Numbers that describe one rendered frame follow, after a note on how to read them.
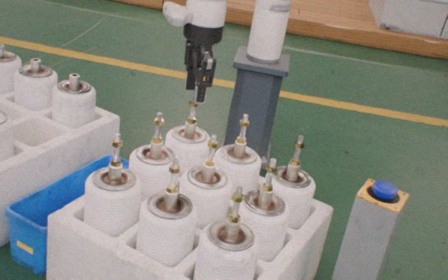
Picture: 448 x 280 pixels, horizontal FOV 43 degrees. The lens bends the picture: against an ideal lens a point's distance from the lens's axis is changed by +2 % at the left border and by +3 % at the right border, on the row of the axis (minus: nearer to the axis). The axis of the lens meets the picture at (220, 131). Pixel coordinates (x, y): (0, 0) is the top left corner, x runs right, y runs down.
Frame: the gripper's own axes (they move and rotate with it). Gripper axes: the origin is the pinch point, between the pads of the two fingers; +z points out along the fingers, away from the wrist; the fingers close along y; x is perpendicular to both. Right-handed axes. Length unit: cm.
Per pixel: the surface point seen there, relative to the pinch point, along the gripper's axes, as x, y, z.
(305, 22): -102, 152, 28
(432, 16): -160, 134, 17
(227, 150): -6.2, -7.2, 9.9
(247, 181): -9.0, -13.3, 13.6
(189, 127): 0.5, -1.1, 7.9
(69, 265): 24.6, -19.6, 25.2
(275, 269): -7.2, -34.0, 17.2
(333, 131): -66, 48, 35
